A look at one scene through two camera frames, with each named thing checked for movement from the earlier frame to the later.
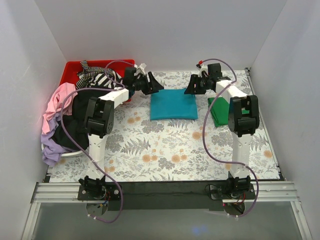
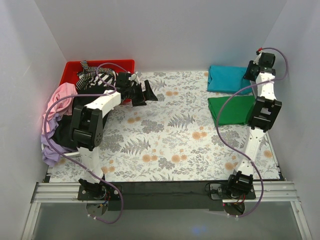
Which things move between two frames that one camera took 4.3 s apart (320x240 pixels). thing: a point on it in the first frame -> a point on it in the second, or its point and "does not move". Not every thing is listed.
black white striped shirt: x=96 y=77 does not move
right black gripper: x=197 y=84 -> x=250 y=71
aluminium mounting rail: x=68 y=192 does not move
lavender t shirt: x=52 y=150 does not move
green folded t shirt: x=219 y=110 does not move
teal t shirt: x=173 y=104 -> x=228 y=79
